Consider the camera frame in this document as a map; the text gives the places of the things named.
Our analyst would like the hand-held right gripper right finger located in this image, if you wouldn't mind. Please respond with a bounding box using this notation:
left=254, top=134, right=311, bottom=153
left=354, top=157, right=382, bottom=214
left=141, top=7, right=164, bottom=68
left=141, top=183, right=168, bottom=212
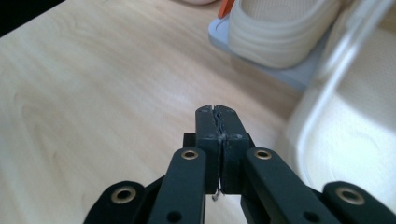
left=216, top=105, right=257, bottom=195

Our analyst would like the cream perforated clog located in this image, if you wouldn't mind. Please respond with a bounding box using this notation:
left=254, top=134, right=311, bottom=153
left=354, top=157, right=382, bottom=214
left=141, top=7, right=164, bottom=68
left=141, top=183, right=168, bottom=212
left=227, top=0, right=341, bottom=70
left=284, top=0, right=396, bottom=217

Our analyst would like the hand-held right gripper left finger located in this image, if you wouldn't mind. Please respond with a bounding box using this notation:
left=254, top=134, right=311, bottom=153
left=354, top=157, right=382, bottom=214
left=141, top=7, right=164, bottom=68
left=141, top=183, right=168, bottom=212
left=183, top=105, right=223, bottom=194

